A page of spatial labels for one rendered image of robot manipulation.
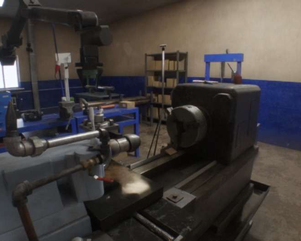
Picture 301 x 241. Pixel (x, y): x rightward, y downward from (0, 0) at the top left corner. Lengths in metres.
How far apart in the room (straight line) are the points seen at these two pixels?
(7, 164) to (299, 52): 4.47
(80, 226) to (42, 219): 0.13
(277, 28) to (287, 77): 0.99
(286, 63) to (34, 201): 4.41
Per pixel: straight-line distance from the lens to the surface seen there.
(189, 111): 1.15
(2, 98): 2.62
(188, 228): 0.78
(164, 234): 0.75
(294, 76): 4.47
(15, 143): 0.46
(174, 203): 0.89
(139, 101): 5.06
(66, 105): 2.50
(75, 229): 0.74
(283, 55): 4.53
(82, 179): 0.70
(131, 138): 0.89
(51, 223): 0.72
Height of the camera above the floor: 1.40
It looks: 13 degrees down
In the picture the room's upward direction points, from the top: straight up
